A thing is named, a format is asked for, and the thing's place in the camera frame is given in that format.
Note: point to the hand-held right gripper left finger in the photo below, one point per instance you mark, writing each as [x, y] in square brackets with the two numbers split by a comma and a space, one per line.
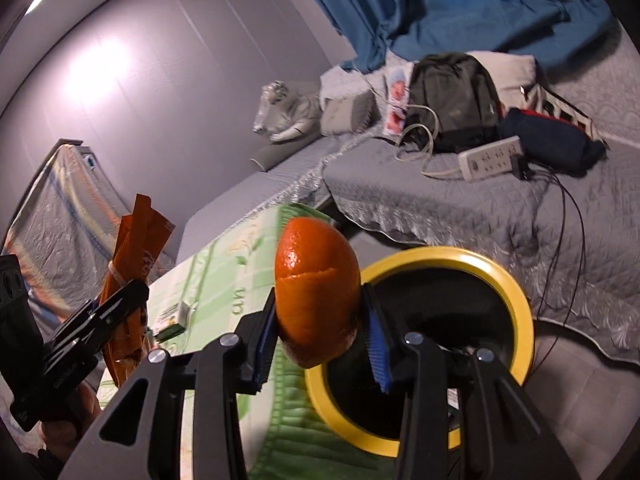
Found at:
[261, 350]

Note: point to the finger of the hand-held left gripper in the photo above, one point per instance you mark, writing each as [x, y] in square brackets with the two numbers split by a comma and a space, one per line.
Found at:
[75, 327]
[125, 302]

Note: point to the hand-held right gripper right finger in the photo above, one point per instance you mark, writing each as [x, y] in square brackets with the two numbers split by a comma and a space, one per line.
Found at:
[376, 350]

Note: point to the white box with green label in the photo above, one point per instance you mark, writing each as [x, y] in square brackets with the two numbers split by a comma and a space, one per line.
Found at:
[170, 317]

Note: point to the orange snack packets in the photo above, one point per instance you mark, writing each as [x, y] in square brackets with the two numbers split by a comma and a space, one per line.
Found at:
[140, 245]

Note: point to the orange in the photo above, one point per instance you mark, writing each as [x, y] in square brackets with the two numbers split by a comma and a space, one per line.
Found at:
[315, 285]

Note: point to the yellow-rimmed black bin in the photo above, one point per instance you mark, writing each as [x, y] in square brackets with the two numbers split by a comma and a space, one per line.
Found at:
[500, 280]

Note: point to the person's left hand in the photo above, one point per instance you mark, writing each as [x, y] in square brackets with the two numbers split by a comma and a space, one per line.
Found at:
[65, 430]

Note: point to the green floral tablecloth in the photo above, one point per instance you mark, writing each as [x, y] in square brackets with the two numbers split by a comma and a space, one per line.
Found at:
[225, 280]

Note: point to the striped bed sheet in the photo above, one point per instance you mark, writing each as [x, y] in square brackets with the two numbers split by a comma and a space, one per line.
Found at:
[60, 220]

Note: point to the grey quilted bedspread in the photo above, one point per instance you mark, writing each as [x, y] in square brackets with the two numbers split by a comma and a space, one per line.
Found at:
[450, 220]

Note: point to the grey mattress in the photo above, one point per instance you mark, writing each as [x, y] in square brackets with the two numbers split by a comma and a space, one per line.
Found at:
[260, 195]

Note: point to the grey bolster pillow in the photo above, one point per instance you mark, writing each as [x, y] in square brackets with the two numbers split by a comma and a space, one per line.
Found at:
[285, 152]

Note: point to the white power strip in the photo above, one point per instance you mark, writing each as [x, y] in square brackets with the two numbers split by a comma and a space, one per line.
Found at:
[490, 157]

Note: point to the black power adapter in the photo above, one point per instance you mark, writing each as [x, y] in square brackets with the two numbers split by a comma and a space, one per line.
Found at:
[522, 169]

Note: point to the grey cushion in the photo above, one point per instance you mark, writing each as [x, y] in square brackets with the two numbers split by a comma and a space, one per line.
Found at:
[345, 112]

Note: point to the white tiger plush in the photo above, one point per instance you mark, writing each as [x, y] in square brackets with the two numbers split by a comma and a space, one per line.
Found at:
[295, 110]

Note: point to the baby print pillow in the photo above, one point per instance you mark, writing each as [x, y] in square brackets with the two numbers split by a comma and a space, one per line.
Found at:
[397, 105]

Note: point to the grey green backpack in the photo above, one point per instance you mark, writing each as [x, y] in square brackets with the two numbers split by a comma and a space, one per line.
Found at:
[450, 100]

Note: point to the dark blue bag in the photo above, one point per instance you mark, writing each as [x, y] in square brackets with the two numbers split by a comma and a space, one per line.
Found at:
[545, 140]

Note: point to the white quilted pillow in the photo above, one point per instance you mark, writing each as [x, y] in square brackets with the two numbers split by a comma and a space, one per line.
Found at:
[345, 80]

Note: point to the plain white pillow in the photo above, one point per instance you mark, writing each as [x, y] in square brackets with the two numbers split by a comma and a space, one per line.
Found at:
[510, 72]

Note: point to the striped tote bag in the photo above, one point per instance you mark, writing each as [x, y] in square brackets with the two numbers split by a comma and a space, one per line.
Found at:
[565, 105]

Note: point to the blue curtain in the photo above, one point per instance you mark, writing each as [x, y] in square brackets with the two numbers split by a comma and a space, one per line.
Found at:
[450, 0]

